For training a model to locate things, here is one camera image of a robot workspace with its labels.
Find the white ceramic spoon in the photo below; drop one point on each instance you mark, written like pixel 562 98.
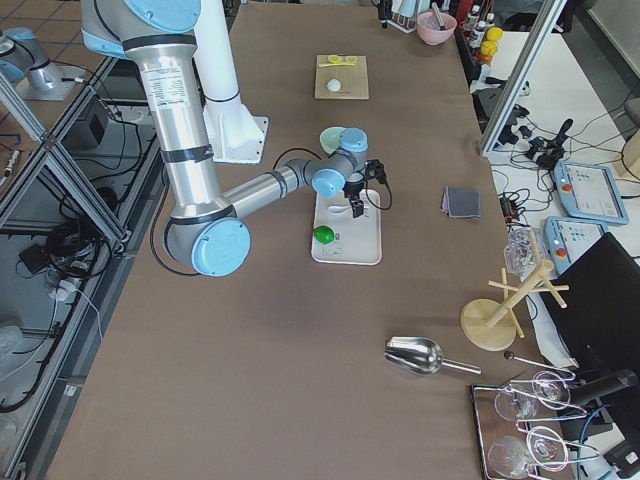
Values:
pixel 335 209

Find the white steamed bun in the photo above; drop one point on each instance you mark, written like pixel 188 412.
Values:
pixel 333 85

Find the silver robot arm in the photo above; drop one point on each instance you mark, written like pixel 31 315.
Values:
pixel 183 54

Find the pink bowl with ice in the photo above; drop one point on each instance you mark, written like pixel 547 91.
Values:
pixel 429 30

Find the mint green bowl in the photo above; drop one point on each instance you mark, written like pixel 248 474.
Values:
pixel 329 139

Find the white rabbit tray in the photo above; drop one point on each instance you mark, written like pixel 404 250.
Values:
pixel 357 240

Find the green lime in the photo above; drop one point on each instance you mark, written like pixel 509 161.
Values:
pixel 324 234

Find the metal muddler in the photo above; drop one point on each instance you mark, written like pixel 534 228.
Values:
pixel 438 16

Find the bamboo cutting board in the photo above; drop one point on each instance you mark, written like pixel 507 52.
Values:
pixel 354 79

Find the yellow plastic knife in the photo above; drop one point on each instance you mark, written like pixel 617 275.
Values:
pixel 329 64

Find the grey folded cloth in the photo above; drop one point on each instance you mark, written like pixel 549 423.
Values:
pixel 461 203

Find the metal scoop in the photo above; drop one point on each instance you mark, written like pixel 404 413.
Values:
pixel 422 355

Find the clear plastic container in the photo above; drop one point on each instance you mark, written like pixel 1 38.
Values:
pixel 522 252

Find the wooden mug tree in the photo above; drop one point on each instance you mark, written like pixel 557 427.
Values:
pixel 493 326

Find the lower teach pendant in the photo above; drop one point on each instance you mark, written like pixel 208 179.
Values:
pixel 569 238

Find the teach pendant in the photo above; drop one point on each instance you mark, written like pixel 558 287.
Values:
pixel 569 238
pixel 589 192

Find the upper teach pendant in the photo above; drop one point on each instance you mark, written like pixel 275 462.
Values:
pixel 589 192

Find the black monitor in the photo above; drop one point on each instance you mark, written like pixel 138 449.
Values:
pixel 600 324

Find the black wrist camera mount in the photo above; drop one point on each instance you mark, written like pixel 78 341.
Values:
pixel 375 170

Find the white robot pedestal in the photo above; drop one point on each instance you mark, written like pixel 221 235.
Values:
pixel 235 135

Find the aluminium frame post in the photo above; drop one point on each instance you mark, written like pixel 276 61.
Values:
pixel 541 29

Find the wire glass rack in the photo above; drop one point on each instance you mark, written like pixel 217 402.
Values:
pixel 518 427

